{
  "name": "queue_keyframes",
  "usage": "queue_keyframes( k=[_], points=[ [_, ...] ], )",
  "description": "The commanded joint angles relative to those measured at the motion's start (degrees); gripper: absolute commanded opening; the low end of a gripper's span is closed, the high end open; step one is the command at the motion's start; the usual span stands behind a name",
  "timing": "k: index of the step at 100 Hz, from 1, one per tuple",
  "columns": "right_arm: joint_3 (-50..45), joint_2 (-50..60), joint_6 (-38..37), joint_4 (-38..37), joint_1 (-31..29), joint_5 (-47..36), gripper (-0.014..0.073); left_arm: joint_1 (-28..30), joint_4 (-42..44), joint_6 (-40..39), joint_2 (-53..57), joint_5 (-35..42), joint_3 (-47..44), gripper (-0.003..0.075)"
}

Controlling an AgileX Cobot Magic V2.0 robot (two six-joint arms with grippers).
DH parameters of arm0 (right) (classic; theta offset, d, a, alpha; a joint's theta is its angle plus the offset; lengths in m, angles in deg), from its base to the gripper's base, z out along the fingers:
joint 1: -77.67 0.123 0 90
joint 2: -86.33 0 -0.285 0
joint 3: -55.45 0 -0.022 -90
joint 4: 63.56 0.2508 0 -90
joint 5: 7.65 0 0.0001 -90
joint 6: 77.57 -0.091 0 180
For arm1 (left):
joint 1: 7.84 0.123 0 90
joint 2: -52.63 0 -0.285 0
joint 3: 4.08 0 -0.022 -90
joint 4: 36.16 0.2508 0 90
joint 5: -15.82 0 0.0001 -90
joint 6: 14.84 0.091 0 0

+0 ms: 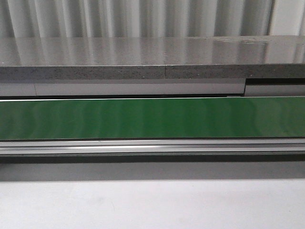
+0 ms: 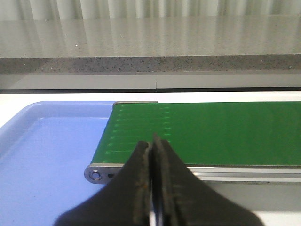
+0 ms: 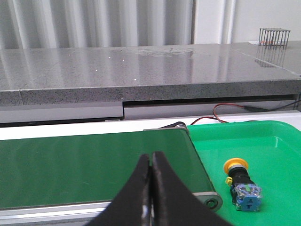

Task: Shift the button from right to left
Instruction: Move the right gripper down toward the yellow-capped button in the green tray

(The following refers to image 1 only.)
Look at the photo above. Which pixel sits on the grey stone slab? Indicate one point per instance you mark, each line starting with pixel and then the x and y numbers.
pixel 246 57

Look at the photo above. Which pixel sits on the green conveyor belt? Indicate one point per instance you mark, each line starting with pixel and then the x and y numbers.
pixel 232 117

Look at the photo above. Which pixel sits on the white panel under slab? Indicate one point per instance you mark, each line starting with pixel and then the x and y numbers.
pixel 158 87

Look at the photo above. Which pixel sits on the white curtain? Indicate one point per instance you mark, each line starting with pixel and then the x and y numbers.
pixel 151 18

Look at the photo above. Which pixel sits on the aluminium conveyor front rail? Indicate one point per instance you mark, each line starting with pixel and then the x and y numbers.
pixel 156 147

